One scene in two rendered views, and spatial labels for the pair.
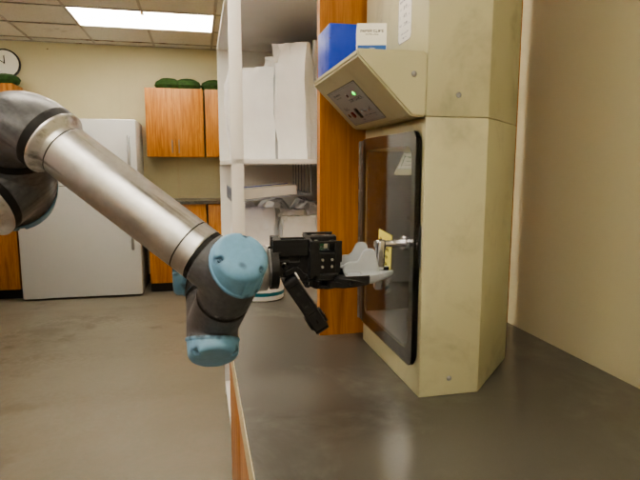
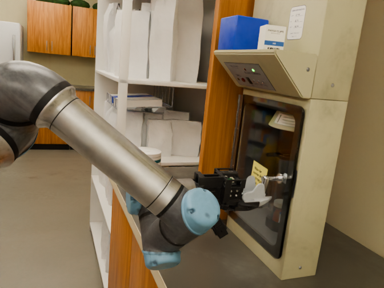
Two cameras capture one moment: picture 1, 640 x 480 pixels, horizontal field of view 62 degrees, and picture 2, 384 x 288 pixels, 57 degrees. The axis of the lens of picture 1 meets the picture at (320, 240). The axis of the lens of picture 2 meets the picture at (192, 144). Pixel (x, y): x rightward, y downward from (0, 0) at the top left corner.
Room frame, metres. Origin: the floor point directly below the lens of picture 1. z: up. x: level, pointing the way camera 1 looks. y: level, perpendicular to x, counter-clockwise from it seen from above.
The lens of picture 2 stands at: (0.09, 0.23, 1.46)
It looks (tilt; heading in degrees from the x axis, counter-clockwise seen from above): 12 degrees down; 351
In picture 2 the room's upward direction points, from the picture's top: 6 degrees clockwise
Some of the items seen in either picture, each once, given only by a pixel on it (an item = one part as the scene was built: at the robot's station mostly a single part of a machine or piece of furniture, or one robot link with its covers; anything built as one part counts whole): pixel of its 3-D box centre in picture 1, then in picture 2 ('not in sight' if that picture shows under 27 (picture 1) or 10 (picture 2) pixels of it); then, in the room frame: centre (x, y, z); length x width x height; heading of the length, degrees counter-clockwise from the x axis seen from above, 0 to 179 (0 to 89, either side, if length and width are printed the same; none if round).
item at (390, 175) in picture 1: (385, 240); (259, 170); (1.02, -0.13, 1.19); 0.30 x 0.01 x 0.40; 12
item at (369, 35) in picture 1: (370, 45); (271, 39); (0.96, -0.09, 1.54); 0.05 x 0.05 x 0.06; 88
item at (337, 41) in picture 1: (347, 53); (242, 35); (1.11, -0.06, 1.56); 0.10 x 0.10 x 0.09; 13
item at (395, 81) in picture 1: (362, 95); (256, 71); (1.01, -0.08, 1.46); 0.32 x 0.11 x 0.10; 13
